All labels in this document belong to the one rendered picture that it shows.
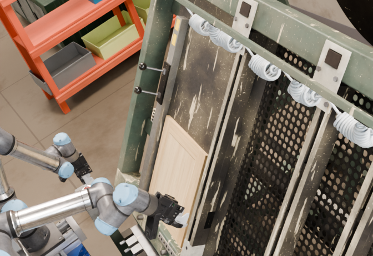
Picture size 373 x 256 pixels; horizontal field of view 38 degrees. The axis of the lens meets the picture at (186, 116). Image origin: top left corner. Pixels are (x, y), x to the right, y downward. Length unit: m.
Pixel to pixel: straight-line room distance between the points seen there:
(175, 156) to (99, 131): 2.39
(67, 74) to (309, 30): 3.71
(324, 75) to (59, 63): 4.12
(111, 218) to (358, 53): 0.93
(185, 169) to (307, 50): 0.97
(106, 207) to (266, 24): 0.81
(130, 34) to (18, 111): 1.37
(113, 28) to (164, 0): 3.05
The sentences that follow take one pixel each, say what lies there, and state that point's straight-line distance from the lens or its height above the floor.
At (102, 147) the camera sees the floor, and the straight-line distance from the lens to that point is 4.66.
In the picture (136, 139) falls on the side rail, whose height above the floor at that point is 1.05.
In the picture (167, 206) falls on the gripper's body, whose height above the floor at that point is 1.47.
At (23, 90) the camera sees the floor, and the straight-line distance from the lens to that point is 5.94.
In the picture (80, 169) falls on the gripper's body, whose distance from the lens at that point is 2.81.
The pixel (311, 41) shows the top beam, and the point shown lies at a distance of 1.67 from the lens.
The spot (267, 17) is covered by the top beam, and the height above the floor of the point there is 1.90.
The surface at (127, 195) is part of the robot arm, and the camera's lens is 1.77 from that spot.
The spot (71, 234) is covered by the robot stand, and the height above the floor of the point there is 0.98.
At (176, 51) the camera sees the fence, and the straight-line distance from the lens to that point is 2.45.
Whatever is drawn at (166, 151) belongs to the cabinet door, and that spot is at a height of 1.17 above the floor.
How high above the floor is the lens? 2.85
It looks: 39 degrees down
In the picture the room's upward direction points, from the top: 22 degrees counter-clockwise
